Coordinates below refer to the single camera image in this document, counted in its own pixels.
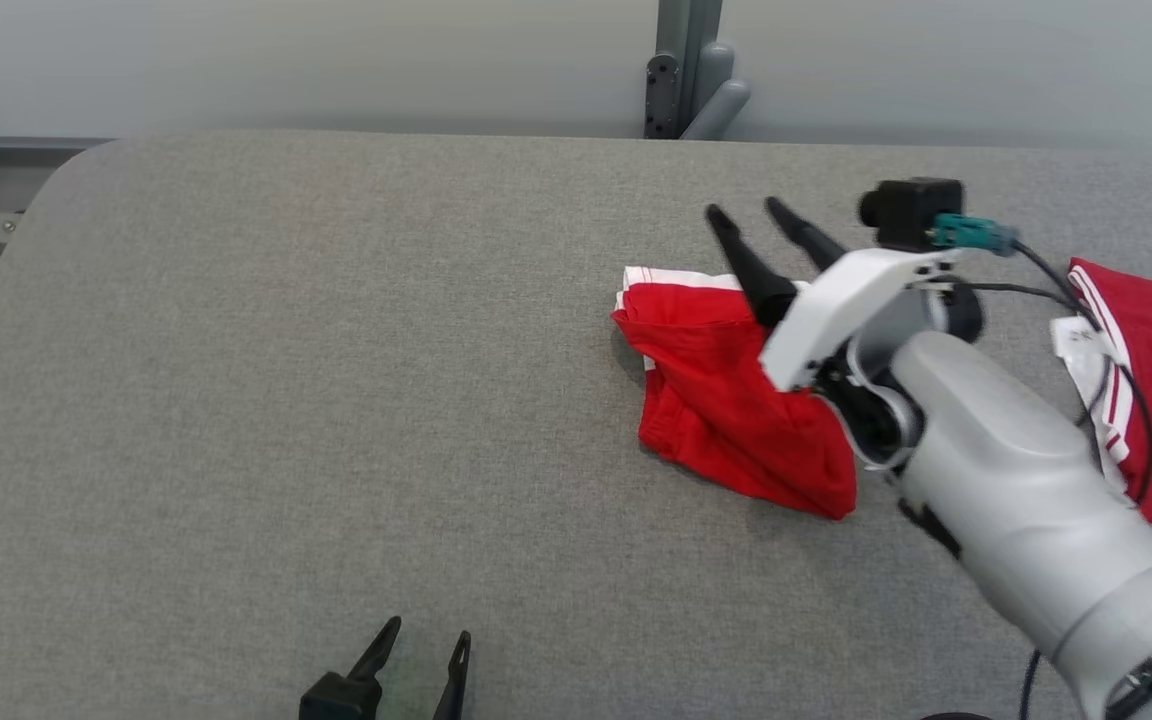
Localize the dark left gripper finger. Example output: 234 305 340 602
299 616 403 720
433 630 473 720

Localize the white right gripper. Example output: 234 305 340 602
704 196 963 394

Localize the dark red garment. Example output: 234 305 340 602
611 266 858 521

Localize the grey metal post bracket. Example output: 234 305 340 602
644 0 751 141

